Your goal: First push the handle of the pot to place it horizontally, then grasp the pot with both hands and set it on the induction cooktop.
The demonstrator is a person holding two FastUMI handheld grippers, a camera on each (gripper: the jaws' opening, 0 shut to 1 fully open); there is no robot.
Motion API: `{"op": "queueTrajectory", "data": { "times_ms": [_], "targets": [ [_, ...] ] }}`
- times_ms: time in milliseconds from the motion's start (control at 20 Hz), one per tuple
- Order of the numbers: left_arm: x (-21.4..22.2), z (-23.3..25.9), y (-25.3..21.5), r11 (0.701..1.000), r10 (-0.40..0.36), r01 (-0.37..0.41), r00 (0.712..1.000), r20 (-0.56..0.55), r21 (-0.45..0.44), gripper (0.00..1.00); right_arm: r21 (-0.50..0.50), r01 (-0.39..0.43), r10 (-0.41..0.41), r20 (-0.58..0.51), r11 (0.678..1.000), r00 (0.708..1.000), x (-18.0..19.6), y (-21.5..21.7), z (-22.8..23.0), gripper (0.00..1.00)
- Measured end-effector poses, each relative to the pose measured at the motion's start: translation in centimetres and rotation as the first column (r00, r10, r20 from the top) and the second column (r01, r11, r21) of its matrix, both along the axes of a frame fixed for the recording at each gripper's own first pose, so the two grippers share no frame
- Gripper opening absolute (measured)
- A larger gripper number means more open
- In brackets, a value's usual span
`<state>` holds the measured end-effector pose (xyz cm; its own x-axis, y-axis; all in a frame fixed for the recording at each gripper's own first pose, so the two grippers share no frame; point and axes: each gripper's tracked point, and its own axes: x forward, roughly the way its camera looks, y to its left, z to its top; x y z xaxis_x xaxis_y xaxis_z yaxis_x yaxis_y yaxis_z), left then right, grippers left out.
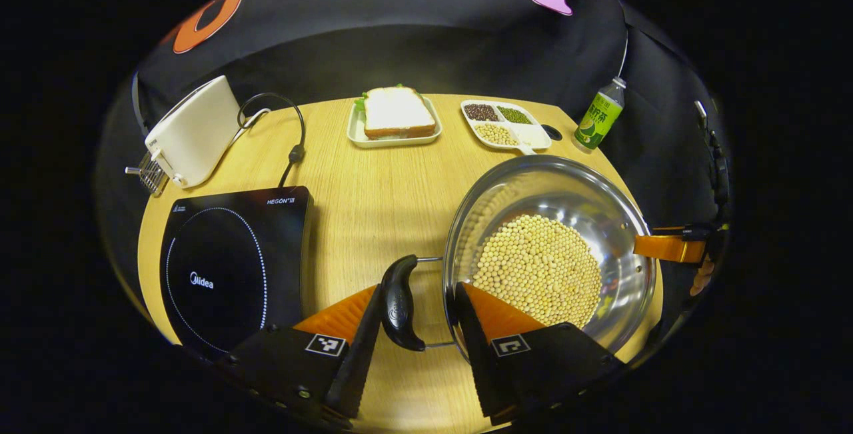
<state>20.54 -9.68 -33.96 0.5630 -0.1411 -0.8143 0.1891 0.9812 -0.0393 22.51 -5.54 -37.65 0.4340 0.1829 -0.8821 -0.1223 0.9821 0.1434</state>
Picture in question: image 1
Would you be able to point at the stainless steel pot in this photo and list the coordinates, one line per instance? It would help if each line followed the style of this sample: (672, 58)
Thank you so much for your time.
(566, 187)

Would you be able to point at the white toaster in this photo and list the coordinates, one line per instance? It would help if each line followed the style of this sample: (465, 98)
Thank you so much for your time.
(196, 130)

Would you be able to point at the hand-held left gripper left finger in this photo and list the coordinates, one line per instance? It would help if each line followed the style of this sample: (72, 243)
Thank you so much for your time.
(363, 354)

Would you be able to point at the black round table grommet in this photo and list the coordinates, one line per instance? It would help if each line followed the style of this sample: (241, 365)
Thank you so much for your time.
(552, 132)

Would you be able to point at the sandwich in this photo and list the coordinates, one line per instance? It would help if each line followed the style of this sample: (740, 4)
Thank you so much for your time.
(398, 112)

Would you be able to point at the pale green square plate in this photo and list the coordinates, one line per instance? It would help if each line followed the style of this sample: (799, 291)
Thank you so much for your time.
(356, 134)

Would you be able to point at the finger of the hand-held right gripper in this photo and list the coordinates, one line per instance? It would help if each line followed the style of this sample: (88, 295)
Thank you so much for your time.
(666, 248)

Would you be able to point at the black induction cooktop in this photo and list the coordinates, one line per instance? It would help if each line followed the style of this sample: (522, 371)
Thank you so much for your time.
(226, 274)

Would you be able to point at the black backdrop cloth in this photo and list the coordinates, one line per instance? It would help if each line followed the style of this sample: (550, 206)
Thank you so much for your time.
(433, 40)

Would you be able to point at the pile of soybeans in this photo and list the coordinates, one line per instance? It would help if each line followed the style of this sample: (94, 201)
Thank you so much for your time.
(540, 267)

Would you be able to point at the green drink bottle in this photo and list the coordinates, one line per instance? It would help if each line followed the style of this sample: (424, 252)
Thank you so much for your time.
(598, 120)

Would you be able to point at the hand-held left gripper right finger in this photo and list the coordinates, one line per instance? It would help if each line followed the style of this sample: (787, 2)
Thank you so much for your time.
(476, 354)

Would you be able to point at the white divided dish of beans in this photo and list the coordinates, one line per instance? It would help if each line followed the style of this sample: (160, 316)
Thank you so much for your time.
(506, 130)

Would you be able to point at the black metal stand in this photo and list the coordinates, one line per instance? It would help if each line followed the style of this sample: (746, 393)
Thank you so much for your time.
(718, 167)

